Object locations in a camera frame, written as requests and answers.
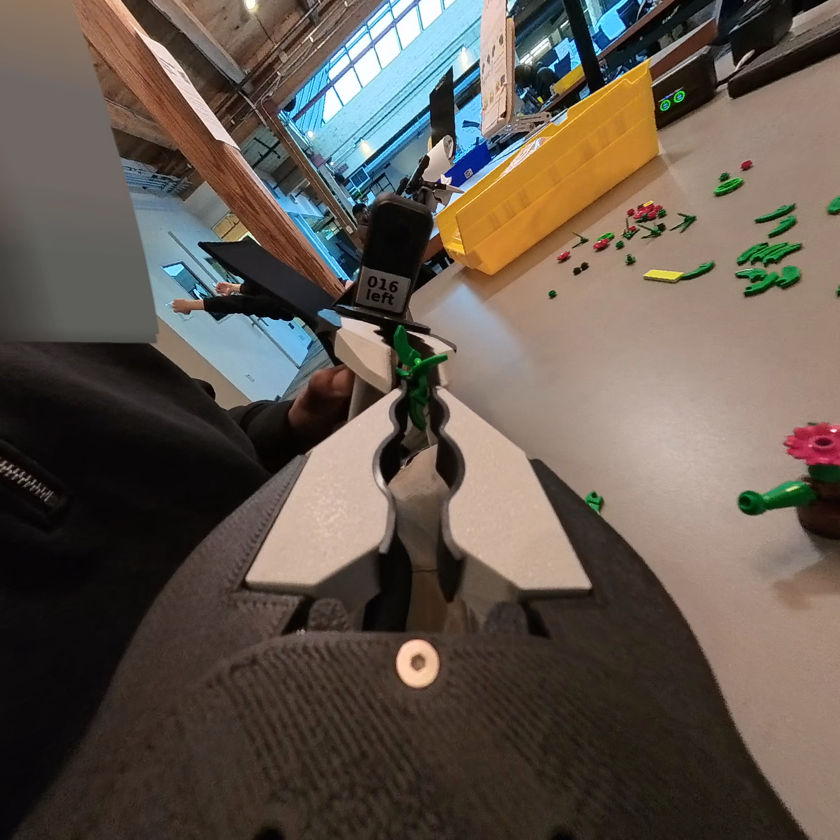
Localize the white paper sheet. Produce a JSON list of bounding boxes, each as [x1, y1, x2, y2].
[[141, 33, 241, 149]]

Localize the green toy plant stem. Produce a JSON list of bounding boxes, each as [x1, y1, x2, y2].
[[392, 325, 450, 432]]

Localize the white paper roll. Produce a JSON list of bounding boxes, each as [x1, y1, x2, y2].
[[425, 134, 458, 193]]

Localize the white printed sign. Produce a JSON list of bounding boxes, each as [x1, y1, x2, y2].
[[480, 0, 517, 140]]

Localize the person's left hand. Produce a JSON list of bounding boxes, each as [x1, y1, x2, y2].
[[289, 364, 357, 452]]

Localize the yellow plastic bin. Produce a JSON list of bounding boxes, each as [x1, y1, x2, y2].
[[436, 59, 659, 275]]

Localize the dark flat case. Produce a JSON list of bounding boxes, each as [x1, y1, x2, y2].
[[727, 36, 840, 101]]

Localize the large paned window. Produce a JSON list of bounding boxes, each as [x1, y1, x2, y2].
[[320, 0, 460, 123]]

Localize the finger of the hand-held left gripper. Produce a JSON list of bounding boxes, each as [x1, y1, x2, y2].
[[336, 326, 400, 396], [416, 335, 455, 395]]

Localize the scattered green toy leaves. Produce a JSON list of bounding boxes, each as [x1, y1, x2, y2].
[[679, 172, 840, 299]]

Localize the person's left forearm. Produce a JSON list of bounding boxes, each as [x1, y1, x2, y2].
[[226, 399, 309, 475]]

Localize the black power unit green lights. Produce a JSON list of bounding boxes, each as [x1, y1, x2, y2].
[[653, 46, 718, 130]]

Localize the dark flat panel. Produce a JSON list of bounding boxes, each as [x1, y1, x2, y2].
[[198, 239, 343, 330]]

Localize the cluster of small red flowers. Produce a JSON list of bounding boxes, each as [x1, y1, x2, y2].
[[556, 200, 698, 277]]

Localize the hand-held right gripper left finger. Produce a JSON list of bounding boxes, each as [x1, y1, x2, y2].
[[244, 386, 409, 627]]

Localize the black zip jacket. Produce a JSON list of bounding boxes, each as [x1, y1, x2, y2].
[[0, 341, 280, 840]]

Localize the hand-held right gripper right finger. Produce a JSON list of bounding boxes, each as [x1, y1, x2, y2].
[[427, 390, 593, 605]]

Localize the toy potted pink flower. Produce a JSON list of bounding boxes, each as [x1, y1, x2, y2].
[[738, 422, 840, 540]]

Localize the wooden beam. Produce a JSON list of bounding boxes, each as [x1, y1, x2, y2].
[[72, 0, 347, 298]]

